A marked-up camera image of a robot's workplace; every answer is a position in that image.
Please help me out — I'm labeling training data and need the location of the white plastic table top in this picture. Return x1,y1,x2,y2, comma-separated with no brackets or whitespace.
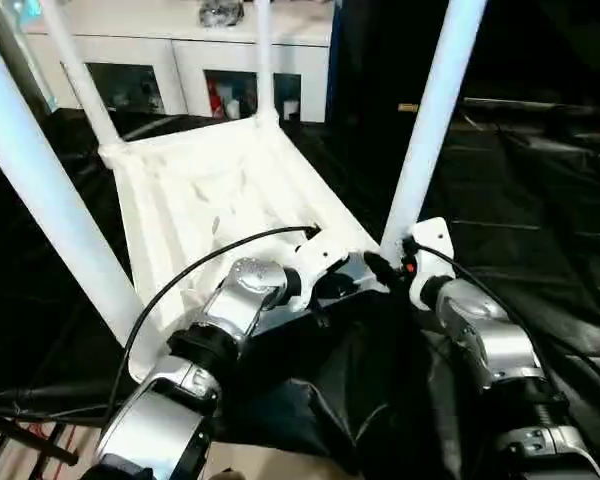
98,114,386,381

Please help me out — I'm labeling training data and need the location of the black folding table frame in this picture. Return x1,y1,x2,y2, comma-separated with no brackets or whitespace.
0,414,81,480

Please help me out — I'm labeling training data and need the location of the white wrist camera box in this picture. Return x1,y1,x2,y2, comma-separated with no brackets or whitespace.
292,227,354,311
402,216,455,310

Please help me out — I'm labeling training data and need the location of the white plastic table leg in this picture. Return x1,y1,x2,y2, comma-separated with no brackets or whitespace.
379,0,490,261
0,19,144,351
253,0,282,124
38,0,124,154

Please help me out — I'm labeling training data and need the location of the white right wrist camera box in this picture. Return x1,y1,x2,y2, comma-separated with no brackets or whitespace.
402,216,455,310

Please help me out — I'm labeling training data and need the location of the black mat cloth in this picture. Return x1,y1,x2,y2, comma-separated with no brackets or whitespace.
0,104,600,476

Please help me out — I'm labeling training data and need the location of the white glass-door cabinet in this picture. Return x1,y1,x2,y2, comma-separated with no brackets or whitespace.
24,0,332,124

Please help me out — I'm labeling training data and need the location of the grey metal bar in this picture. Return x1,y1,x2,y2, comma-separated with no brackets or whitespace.
462,97,600,117

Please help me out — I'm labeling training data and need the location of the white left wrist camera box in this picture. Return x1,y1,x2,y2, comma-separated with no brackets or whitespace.
292,227,354,311

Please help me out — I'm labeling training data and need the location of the grey bundle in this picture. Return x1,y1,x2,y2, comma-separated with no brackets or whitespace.
198,0,246,27

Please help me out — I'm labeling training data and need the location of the red cord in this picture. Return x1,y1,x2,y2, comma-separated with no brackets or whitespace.
14,422,81,454

